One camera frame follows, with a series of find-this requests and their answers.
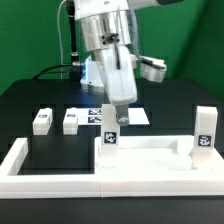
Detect black cables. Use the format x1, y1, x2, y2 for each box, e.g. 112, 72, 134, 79
31, 63, 75, 80

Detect tag marker plate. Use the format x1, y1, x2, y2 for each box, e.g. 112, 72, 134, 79
77, 108, 150, 125

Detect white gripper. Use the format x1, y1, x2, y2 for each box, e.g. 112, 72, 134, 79
100, 46, 167, 126

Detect white U-shaped fence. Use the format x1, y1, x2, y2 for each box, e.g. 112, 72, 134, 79
0, 138, 224, 199

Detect white desk top tray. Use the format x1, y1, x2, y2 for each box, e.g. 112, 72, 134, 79
94, 134, 224, 175

